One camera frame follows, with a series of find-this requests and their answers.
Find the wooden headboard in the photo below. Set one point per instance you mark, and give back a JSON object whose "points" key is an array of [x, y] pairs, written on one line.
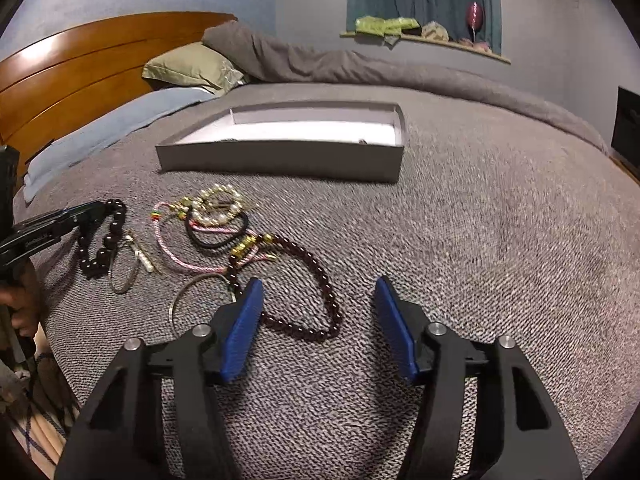
{"points": [[75, 70]]}

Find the grey cardboard tray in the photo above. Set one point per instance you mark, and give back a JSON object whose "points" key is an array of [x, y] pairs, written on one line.
{"points": [[280, 162]]}

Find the pink cloth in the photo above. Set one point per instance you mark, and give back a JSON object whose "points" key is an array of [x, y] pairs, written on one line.
{"points": [[477, 46]]}

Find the green cloth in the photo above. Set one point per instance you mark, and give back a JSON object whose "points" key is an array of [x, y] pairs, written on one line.
{"points": [[385, 25]]}

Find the black television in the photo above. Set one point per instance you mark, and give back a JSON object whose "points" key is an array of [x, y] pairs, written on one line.
{"points": [[627, 122]]}

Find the plain silver bangle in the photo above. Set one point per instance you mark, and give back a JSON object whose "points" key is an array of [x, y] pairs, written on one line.
{"points": [[175, 305]]}

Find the beige cloth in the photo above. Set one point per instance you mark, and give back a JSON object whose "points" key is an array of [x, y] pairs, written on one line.
{"points": [[435, 31]]}

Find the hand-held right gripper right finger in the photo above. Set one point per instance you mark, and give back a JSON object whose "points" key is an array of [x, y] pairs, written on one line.
{"points": [[397, 332]]}

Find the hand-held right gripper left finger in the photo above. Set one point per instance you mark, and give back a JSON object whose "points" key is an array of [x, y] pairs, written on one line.
{"points": [[242, 332]]}

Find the light blue blanket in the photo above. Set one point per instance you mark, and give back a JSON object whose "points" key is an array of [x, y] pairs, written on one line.
{"points": [[100, 125]]}

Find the grey woven bedspread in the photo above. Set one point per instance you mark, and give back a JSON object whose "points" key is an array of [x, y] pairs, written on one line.
{"points": [[475, 240]]}

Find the pink wine glass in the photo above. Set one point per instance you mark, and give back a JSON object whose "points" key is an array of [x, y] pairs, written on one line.
{"points": [[473, 15]]}

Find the person's left hand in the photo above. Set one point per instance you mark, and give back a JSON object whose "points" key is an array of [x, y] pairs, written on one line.
{"points": [[25, 300]]}

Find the wooden television stand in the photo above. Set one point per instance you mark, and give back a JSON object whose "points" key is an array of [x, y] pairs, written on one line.
{"points": [[627, 167]]}

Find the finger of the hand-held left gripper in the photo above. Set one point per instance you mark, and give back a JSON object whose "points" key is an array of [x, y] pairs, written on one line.
{"points": [[47, 225], [90, 210]]}

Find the window sill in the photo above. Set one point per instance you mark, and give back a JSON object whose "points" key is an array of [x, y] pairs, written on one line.
{"points": [[480, 52]]}

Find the silver bangle with gold bar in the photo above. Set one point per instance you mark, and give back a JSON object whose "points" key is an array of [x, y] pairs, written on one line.
{"points": [[145, 260]]}

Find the grey duvet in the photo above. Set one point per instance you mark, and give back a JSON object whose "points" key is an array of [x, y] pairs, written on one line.
{"points": [[350, 67]]}

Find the green pillow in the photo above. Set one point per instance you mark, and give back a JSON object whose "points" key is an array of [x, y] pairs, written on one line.
{"points": [[190, 67]]}

